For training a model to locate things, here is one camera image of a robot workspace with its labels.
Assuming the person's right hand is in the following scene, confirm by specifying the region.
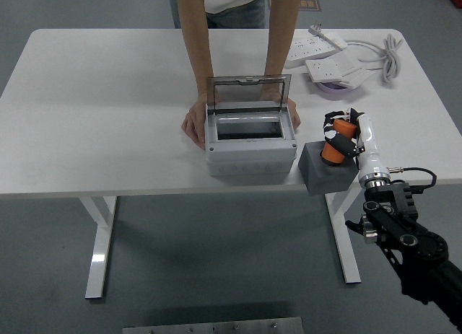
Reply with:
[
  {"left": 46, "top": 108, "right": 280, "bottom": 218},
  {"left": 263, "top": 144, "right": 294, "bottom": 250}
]
[{"left": 181, "top": 92, "right": 209, "bottom": 151}]

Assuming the person's left hand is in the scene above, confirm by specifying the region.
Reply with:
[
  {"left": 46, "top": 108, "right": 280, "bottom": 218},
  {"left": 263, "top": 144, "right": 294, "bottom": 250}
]
[{"left": 258, "top": 87, "right": 302, "bottom": 130}]

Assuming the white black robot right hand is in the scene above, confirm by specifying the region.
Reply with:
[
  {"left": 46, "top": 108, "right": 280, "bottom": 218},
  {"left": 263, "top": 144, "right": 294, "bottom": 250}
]
[{"left": 322, "top": 108, "right": 391, "bottom": 185}]

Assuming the orange cylindrical battery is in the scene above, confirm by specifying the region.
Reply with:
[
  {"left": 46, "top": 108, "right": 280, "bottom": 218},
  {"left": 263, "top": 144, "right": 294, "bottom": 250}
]
[{"left": 321, "top": 118, "right": 358, "bottom": 166}]

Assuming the transparent hinged box lid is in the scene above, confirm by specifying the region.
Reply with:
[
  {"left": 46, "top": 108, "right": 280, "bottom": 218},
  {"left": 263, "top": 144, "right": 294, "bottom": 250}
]
[{"left": 206, "top": 74, "right": 292, "bottom": 114}]

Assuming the grey block battery holder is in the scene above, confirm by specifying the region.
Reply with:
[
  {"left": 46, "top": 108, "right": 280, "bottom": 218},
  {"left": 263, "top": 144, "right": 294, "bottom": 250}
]
[{"left": 297, "top": 141, "right": 360, "bottom": 196}]

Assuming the grey plastic electrical box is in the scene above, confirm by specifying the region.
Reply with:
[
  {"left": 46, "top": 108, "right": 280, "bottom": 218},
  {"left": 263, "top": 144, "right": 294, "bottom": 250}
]
[{"left": 204, "top": 105, "right": 297, "bottom": 178}]

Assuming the purple round bowl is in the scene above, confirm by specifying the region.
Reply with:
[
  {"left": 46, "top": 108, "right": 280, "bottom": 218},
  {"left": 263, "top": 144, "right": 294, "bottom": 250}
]
[{"left": 316, "top": 79, "right": 357, "bottom": 96}]

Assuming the long white power strip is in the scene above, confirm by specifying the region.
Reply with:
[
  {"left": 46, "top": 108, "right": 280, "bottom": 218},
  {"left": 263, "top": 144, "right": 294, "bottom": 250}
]
[{"left": 287, "top": 37, "right": 342, "bottom": 69}]

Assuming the white table leg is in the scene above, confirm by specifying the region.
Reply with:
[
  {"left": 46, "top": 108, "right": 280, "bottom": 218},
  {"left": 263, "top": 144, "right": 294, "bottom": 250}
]
[
  {"left": 323, "top": 191, "right": 363, "bottom": 285},
  {"left": 78, "top": 195, "right": 118, "bottom": 299}
]

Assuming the brown floor sign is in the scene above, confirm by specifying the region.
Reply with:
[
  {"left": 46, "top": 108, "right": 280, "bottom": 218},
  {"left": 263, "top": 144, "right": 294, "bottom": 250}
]
[{"left": 267, "top": 0, "right": 322, "bottom": 13}]

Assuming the person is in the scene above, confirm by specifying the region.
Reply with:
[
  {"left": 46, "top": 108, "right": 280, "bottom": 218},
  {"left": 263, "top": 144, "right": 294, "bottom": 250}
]
[{"left": 204, "top": 0, "right": 270, "bottom": 30}]

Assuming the grey metal plate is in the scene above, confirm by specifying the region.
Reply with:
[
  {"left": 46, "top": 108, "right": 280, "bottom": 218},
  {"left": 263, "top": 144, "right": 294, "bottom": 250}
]
[{"left": 122, "top": 316, "right": 304, "bottom": 334}]

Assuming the large white wall socket panel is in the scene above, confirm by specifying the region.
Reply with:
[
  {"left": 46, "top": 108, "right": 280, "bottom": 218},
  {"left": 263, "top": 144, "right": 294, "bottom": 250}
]
[{"left": 304, "top": 54, "right": 363, "bottom": 84}]

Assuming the small white switch panel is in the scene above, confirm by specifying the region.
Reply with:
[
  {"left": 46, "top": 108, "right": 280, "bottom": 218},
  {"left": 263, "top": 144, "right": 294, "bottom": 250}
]
[{"left": 337, "top": 69, "right": 371, "bottom": 89}]

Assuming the white power cord with plug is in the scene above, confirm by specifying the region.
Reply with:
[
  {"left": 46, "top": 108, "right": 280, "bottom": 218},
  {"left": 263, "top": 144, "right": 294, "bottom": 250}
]
[{"left": 308, "top": 21, "right": 404, "bottom": 86}]

